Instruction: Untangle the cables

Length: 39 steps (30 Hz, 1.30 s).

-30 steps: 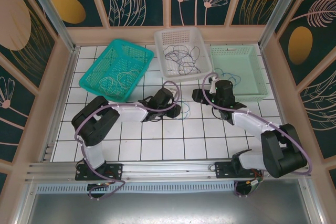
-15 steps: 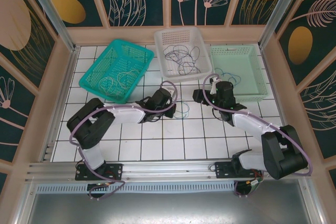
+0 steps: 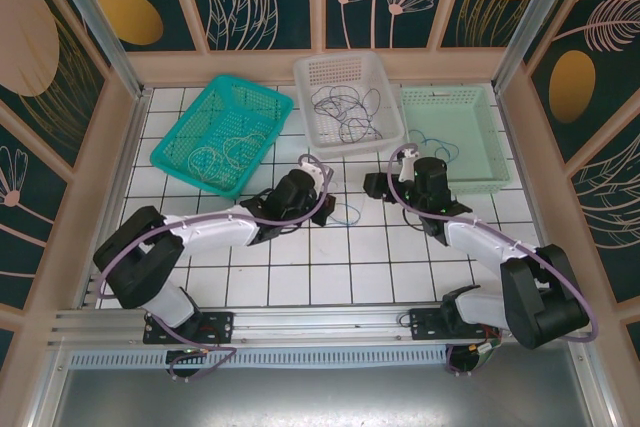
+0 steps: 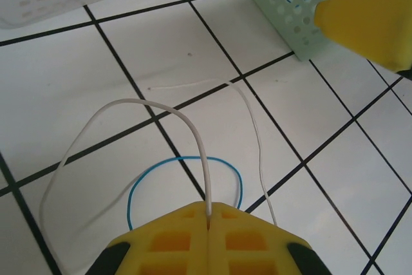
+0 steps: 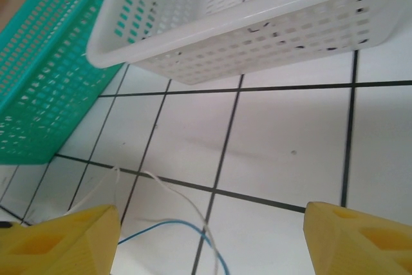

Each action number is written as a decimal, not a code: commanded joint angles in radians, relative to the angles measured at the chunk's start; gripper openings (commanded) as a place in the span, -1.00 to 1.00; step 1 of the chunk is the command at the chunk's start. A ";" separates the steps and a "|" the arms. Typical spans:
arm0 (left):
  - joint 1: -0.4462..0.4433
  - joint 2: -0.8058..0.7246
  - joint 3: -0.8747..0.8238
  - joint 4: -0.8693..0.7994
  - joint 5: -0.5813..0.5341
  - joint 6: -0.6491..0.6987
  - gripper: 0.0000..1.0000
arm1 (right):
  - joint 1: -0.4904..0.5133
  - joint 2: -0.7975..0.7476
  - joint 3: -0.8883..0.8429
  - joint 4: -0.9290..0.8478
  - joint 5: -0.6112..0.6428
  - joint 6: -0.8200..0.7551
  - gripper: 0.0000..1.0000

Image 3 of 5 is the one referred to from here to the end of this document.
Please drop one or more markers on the teal plastic basket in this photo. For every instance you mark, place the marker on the teal plastic basket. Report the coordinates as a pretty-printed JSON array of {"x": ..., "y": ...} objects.
[{"x": 235, "y": 112}]

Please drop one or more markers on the clear white plastic basket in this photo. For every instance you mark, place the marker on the clear white plastic basket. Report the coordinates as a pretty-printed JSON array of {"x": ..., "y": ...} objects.
[{"x": 345, "y": 72}]

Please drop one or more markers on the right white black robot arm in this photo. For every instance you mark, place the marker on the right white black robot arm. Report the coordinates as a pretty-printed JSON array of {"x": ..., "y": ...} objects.
[{"x": 480, "y": 239}]

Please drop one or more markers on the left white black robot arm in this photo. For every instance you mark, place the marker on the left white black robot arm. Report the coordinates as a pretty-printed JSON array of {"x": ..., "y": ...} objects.
[{"x": 215, "y": 229}]

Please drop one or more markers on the mint green plastic basket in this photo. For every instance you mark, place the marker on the mint green plastic basket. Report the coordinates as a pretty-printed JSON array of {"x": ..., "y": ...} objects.
[{"x": 465, "y": 112}]

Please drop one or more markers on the small metal loop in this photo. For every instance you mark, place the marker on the small metal loop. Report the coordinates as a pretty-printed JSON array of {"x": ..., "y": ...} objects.
[{"x": 399, "y": 319}]

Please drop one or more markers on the base connector wiring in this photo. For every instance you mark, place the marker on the base connector wiring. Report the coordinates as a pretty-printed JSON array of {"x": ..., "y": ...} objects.
[
  {"x": 187, "y": 354},
  {"x": 480, "y": 347}
]

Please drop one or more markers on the grey metal sheet panel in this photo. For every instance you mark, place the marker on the grey metal sheet panel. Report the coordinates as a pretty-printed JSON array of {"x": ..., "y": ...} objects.
[{"x": 320, "y": 397}]

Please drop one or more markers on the aluminium side rail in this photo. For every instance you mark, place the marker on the aluminium side rail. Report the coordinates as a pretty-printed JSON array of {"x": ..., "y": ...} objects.
[
  {"x": 515, "y": 147},
  {"x": 129, "y": 147}
]

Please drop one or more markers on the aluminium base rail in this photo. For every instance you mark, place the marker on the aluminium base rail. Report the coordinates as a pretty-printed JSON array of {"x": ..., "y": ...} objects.
[{"x": 320, "y": 322}]

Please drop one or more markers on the aluminium corner post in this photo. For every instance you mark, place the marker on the aluminium corner post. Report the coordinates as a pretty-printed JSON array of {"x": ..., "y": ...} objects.
[
  {"x": 525, "y": 27},
  {"x": 100, "y": 32}
]

